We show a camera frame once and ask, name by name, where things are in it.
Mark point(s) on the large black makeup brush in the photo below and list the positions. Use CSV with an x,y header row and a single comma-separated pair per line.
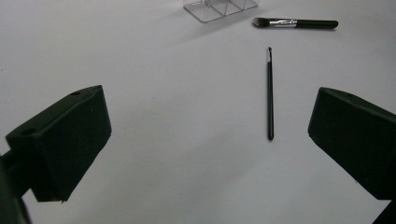
x,y
299,23

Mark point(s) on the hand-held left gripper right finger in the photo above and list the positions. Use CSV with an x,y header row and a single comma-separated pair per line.
x,y
358,140

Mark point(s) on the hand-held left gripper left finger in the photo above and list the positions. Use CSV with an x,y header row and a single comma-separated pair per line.
x,y
65,143

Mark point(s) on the thin black makeup brush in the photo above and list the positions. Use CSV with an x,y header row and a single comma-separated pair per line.
x,y
270,96

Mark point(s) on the clear acrylic organizer box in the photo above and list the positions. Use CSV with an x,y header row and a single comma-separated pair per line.
x,y
214,9

